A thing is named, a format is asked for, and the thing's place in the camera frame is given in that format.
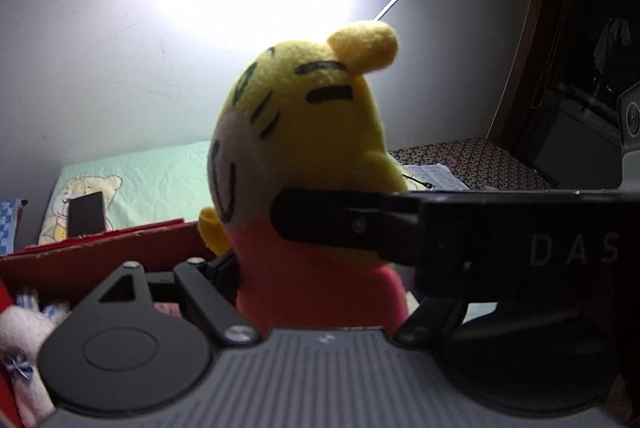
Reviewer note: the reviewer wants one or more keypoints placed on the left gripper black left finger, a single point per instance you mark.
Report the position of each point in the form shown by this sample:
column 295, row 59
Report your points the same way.
column 215, row 302

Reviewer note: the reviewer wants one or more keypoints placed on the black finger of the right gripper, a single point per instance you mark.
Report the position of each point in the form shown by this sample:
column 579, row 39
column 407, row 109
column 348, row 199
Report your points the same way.
column 388, row 225

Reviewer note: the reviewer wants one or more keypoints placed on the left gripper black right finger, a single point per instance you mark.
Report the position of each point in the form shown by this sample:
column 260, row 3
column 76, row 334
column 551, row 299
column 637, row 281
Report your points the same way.
column 437, row 308

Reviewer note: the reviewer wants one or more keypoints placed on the yellow tiger plush pink shirt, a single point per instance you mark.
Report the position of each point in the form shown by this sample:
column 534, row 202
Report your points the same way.
column 301, row 115

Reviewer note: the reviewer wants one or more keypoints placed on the white printed paper sheet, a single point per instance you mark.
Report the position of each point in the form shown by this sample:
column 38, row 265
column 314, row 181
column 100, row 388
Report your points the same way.
column 436, row 177

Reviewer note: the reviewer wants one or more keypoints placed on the dark floral patterned cloth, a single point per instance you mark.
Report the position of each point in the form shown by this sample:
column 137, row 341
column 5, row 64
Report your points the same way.
column 477, row 163

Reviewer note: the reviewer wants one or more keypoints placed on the cartoon print bed sheet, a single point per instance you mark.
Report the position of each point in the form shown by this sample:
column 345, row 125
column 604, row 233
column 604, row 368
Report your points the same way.
column 140, row 188

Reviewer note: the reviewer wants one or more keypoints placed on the red cardboard box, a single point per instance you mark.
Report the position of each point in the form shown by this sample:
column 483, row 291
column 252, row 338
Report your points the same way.
column 137, row 349

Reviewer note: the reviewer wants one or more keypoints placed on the black smartphone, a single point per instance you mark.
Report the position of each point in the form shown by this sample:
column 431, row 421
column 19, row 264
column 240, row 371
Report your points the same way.
column 86, row 215

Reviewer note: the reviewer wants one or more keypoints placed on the black speaker device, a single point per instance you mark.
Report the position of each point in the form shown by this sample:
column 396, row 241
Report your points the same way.
column 628, row 105

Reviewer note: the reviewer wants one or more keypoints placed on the blue white floral towel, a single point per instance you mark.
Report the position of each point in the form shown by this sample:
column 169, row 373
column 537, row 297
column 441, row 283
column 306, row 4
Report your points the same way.
column 9, row 211

